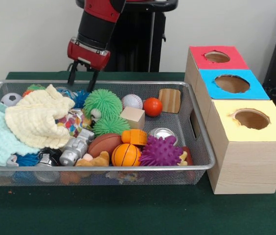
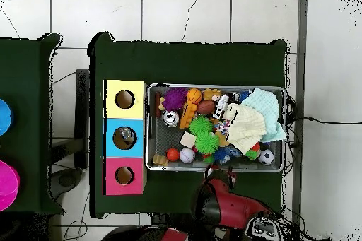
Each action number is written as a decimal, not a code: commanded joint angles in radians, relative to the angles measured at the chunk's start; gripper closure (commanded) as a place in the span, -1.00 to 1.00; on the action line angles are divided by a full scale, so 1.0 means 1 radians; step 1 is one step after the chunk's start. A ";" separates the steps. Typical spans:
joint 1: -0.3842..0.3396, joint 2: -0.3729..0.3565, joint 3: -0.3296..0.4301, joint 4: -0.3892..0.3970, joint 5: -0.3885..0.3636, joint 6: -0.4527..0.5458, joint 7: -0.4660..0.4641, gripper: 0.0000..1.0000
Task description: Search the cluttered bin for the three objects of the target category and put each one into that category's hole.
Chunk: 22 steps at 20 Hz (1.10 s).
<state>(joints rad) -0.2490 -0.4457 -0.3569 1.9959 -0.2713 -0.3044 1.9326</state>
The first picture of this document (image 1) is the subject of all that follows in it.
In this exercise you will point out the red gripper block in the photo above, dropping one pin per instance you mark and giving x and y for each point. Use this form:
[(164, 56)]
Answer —
[(86, 55)]

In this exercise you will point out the crushed clear plastic bottle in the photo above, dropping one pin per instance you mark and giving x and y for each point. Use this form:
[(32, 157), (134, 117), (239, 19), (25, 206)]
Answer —
[(63, 91)]

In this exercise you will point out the cream knitted cloth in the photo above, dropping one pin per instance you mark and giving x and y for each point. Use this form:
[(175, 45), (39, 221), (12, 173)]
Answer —
[(35, 117)]

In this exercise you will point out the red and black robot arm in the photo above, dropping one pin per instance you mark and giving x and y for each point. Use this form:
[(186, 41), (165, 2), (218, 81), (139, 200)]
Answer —
[(98, 22)]

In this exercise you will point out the shallow silver mesh bin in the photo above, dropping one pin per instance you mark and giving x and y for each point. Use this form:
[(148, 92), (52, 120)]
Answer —
[(152, 175)]

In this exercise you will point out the wooden box with three holes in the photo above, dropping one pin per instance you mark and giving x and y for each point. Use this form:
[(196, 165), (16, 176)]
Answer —
[(250, 166)]

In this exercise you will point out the green puffer toy with eyes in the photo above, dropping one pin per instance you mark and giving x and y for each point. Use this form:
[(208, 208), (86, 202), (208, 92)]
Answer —
[(102, 101)]

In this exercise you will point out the plain wooden cube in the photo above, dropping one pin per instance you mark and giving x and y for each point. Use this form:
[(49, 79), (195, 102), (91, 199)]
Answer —
[(133, 117)]

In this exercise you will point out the grey plastic toy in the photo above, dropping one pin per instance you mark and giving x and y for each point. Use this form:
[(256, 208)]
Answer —
[(76, 148)]

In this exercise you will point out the small orange ball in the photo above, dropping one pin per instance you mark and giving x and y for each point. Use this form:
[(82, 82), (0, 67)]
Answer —
[(152, 107)]

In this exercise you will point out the orange ridged plastic toy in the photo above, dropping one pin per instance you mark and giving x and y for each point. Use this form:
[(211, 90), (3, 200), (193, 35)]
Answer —
[(134, 136)]

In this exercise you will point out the orange toy basketball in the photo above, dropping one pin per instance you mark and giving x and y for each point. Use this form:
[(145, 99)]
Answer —
[(126, 154)]

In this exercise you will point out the silver drink can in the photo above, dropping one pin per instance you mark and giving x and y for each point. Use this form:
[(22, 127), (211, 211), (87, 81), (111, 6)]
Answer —
[(163, 133)]

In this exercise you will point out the purple spiky ball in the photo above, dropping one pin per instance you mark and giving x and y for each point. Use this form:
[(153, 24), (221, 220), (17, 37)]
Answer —
[(160, 151)]

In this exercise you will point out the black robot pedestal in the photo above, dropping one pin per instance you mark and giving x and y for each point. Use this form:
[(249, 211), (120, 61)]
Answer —
[(140, 36)]

